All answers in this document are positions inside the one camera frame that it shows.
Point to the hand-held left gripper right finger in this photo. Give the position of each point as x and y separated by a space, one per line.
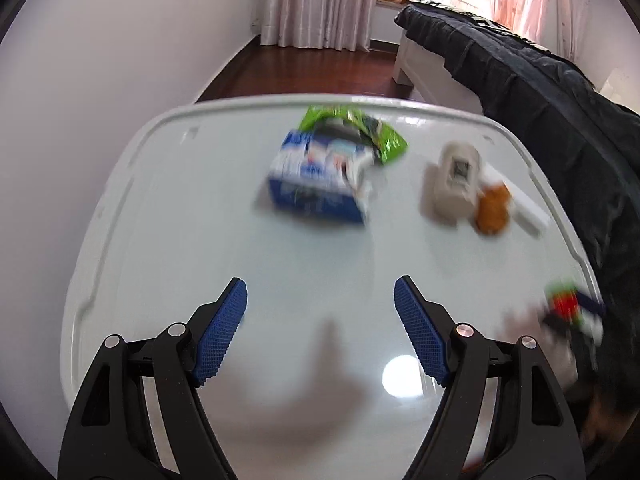
420 332

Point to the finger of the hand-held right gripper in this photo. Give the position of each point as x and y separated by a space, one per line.
592 306

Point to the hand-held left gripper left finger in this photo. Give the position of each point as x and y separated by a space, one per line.
220 332

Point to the beige paper cup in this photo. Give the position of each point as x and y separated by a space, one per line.
457 185

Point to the blue and white carton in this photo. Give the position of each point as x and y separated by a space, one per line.
315 185

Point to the green snack packet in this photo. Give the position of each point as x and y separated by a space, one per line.
387 142

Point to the dark bed blanket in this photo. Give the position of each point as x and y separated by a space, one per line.
550 90

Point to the pale box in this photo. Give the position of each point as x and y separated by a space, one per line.
620 85

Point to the pink curtain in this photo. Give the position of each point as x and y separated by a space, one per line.
320 5
535 0

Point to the white bed frame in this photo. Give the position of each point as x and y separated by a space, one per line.
425 70

